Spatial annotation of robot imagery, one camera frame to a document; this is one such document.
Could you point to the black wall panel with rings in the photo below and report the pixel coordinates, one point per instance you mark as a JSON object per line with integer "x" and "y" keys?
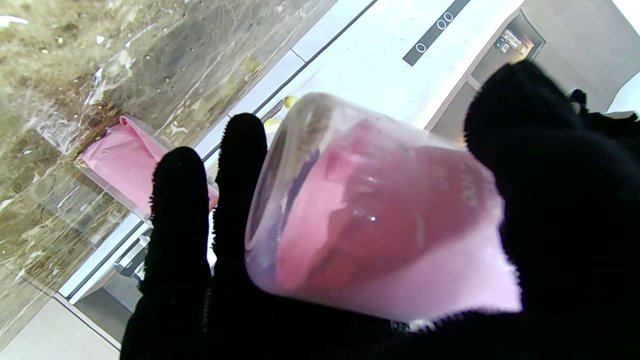
{"x": 435, "y": 30}

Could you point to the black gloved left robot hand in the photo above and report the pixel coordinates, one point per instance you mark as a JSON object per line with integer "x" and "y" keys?
{"x": 605, "y": 112}

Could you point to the pink measuring cup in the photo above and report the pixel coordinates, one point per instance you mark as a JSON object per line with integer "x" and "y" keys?
{"x": 380, "y": 215}

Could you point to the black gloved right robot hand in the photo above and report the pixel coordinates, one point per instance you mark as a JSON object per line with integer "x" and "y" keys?
{"x": 575, "y": 225}

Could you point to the pink container with white lid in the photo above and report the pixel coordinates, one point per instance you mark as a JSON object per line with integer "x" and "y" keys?
{"x": 130, "y": 165}

